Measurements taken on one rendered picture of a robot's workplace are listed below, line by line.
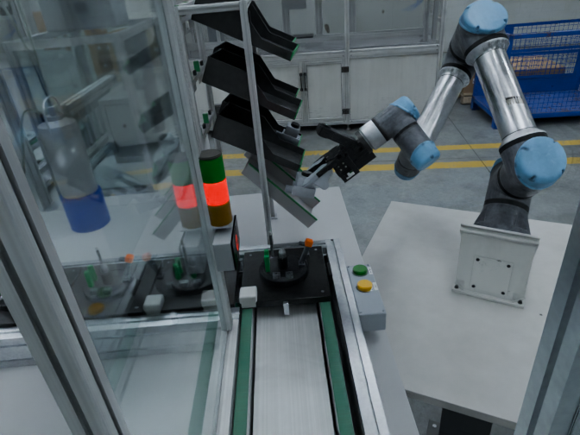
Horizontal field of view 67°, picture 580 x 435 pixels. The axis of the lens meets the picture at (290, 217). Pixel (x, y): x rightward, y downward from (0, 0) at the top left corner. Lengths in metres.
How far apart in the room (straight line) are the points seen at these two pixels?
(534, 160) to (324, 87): 4.16
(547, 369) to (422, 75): 5.03
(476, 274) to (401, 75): 4.09
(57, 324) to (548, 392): 0.33
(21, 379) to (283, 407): 0.70
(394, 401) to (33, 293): 0.88
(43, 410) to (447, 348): 0.99
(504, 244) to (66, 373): 1.10
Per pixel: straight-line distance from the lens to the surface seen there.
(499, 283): 1.35
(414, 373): 1.15
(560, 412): 0.34
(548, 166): 1.23
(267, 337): 1.15
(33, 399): 1.31
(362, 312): 1.14
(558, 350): 0.33
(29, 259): 0.33
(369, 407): 0.96
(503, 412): 1.13
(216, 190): 0.90
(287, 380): 1.06
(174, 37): 0.83
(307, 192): 1.25
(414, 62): 5.25
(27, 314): 0.36
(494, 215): 1.30
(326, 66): 5.17
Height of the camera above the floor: 1.72
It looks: 30 degrees down
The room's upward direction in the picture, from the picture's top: 5 degrees counter-clockwise
